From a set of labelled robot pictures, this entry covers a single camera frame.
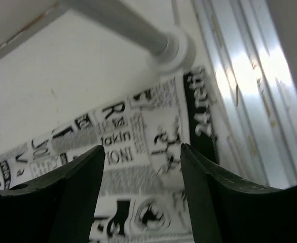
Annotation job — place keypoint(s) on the white clothes rack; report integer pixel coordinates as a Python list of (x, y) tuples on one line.
[(171, 49)]

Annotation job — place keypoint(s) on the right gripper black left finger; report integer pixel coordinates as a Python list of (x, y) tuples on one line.
[(56, 207)]

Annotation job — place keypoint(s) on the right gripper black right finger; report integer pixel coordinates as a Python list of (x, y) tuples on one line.
[(225, 207)]

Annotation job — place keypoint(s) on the newspaper print trousers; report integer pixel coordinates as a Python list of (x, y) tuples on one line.
[(142, 196)]

